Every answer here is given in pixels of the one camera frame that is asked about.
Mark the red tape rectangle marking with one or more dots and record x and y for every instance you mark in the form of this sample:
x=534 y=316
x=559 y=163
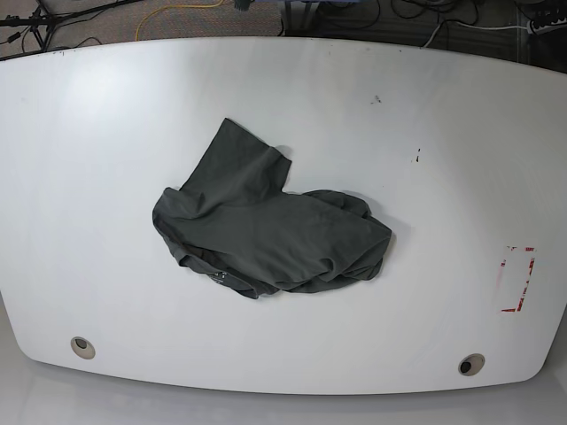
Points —
x=514 y=278

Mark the white power strip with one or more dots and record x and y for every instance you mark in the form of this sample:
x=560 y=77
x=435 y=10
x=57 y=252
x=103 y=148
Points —
x=543 y=24

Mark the right table cable grommet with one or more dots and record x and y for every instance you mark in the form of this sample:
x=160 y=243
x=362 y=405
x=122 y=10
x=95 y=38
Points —
x=471 y=364

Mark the left table cable grommet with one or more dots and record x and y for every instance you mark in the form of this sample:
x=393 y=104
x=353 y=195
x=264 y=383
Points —
x=83 y=348

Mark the table cable grommet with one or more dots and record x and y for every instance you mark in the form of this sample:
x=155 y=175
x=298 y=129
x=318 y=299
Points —
x=83 y=348
x=471 y=364

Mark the dark grey T-shirt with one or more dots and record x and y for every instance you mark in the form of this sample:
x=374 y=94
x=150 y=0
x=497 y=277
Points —
x=233 y=222

